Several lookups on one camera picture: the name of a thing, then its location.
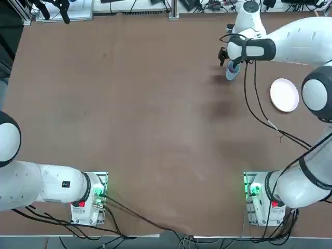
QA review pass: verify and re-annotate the blue plastic cup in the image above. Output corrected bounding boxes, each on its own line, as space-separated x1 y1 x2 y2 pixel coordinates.
225 61 241 81

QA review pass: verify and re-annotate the pink plate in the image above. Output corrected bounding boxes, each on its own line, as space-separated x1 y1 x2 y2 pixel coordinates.
269 78 300 113

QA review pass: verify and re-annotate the long black power brick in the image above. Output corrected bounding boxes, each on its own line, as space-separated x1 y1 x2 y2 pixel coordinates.
180 0 203 12

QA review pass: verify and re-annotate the large black power brick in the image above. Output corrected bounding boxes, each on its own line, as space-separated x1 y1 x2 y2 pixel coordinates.
281 0 321 5

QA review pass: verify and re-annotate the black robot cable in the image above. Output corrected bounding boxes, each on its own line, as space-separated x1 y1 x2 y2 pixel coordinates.
219 33 312 153
253 59 316 150

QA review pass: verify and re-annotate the long cable duct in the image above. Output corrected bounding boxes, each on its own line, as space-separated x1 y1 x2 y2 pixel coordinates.
92 9 171 14

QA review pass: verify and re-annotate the aluminium post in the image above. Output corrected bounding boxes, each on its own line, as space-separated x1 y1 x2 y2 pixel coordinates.
168 0 180 19

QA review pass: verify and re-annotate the black cable across table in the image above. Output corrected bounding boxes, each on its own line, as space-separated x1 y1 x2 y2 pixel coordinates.
103 196 194 234

